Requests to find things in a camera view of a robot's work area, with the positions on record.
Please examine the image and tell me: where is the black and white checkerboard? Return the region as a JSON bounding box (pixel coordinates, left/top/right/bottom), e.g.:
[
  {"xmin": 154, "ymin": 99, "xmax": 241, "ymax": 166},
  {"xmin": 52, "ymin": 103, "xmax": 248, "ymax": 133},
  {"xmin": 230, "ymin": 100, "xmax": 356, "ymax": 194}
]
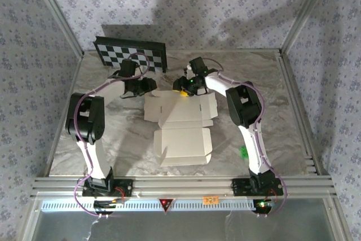
[{"xmin": 93, "ymin": 36, "xmax": 168, "ymax": 74}]

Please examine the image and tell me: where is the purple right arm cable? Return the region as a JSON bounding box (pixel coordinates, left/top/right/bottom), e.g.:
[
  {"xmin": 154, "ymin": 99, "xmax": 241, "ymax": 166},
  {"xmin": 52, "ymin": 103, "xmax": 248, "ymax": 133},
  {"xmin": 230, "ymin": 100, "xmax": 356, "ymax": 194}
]
[{"xmin": 202, "ymin": 57, "xmax": 288, "ymax": 219}]

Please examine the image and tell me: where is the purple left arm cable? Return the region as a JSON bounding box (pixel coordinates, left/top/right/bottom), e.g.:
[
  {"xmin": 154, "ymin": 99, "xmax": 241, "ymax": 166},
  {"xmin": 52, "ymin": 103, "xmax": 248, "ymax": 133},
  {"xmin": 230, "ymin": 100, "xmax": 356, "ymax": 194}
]
[{"xmin": 72, "ymin": 51, "xmax": 150, "ymax": 219}]

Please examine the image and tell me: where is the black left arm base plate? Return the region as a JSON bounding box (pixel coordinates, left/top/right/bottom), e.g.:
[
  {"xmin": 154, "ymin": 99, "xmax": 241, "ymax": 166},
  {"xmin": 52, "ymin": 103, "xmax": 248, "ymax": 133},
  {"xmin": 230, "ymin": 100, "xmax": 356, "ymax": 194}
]
[{"xmin": 81, "ymin": 178, "xmax": 134, "ymax": 198}]

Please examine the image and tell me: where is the wide aluminium side rail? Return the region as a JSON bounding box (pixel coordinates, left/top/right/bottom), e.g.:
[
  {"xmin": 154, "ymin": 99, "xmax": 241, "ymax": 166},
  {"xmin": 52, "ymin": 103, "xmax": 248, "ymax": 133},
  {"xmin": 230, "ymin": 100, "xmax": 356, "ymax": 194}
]
[{"xmin": 278, "ymin": 50, "xmax": 329, "ymax": 176}]

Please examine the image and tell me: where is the slotted grey cable duct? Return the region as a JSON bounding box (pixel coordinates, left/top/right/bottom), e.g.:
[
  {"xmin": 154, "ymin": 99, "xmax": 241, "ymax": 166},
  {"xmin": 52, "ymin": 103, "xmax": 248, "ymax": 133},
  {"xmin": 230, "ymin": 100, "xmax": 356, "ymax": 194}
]
[{"xmin": 41, "ymin": 199, "xmax": 256, "ymax": 212}]

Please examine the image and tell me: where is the black right controller board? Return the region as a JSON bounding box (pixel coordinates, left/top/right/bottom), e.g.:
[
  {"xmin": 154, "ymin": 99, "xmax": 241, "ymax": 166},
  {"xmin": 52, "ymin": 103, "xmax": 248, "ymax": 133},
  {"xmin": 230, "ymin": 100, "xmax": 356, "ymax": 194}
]
[{"xmin": 252, "ymin": 199, "xmax": 276, "ymax": 215}]

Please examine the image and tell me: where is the white and purple paper box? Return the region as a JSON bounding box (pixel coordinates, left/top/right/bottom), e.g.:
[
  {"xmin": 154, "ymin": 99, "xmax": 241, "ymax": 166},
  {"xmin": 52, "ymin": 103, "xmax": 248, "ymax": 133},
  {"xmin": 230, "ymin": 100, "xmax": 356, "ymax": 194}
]
[{"xmin": 143, "ymin": 90, "xmax": 218, "ymax": 168}]

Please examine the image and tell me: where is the thin aluminium side rail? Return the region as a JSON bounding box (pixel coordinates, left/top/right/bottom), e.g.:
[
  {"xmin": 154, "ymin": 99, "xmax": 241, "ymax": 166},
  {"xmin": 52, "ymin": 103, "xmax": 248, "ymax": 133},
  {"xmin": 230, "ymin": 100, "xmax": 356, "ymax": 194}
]
[{"xmin": 43, "ymin": 53, "xmax": 84, "ymax": 177}]

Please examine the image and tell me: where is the black left controller board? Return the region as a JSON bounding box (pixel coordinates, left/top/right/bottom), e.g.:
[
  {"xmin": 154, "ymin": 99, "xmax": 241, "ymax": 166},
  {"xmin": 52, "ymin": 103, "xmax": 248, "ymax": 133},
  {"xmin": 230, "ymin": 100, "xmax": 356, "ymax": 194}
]
[{"xmin": 94, "ymin": 200, "xmax": 125, "ymax": 216}]

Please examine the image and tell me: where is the aluminium frame post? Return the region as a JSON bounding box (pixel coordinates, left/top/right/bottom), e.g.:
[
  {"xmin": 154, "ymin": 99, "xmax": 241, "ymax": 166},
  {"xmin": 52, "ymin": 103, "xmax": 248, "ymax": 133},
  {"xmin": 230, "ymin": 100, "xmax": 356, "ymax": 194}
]
[
  {"xmin": 280, "ymin": 0, "xmax": 338, "ymax": 54},
  {"xmin": 28, "ymin": 0, "xmax": 85, "ymax": 57}
]

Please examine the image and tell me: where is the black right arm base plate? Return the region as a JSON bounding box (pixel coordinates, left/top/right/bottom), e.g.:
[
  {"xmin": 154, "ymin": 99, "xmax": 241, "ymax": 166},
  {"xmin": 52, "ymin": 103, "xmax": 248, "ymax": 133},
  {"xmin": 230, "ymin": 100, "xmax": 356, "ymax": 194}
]
[{"xmin": 231, "ymin": 177, "xmax": 284, "ymax": 196}]

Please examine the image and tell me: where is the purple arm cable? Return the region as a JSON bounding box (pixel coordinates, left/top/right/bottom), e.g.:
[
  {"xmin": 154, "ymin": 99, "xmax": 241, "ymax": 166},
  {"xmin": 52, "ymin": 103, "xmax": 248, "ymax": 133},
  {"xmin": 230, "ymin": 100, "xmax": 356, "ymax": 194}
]
[
  {"xmin": 72, "ymin": 51, "xmax": 150, "ymax": 219},
  {"xmin": 202, "ymin": 57, "xmax": 288, "ymax": 219}
]

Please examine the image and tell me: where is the grey metal panel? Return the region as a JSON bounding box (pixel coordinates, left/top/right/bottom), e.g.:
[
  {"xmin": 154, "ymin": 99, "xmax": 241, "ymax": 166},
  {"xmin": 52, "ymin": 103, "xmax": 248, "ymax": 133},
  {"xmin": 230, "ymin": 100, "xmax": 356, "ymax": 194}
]
[{"xmin": 22, "ymin": 195, "xmax": 352, "ymax": 241}]

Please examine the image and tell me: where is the red triangle sticker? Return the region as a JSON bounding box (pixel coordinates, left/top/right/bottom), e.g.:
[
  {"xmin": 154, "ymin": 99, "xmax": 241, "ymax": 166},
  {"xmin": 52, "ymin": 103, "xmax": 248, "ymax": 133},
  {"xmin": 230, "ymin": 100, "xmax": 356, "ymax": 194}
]
[{"xmin": 158, "ymin": 198, "xmax": 175, "ymax": 213}]

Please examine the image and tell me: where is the black controller board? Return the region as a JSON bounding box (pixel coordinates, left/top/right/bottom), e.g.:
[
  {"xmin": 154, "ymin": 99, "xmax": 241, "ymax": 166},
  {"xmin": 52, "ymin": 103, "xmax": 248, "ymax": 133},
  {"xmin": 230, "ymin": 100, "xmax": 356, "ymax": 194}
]
[
  {"xmin": 252, "ymin": 199, "xmax": 276, "ymax": 215},
  {"xmin": 94, "ymin": 200, "xmax": 125, "ymax": 216}
]

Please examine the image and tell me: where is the aluminium cross rail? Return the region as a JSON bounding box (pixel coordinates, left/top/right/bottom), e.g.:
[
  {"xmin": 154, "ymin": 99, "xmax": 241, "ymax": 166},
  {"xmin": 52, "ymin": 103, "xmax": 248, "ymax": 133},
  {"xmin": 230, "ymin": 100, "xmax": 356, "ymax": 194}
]
[{"xmin": 30, "ymin": 175, "xmax": 338, "ymax": 199}]

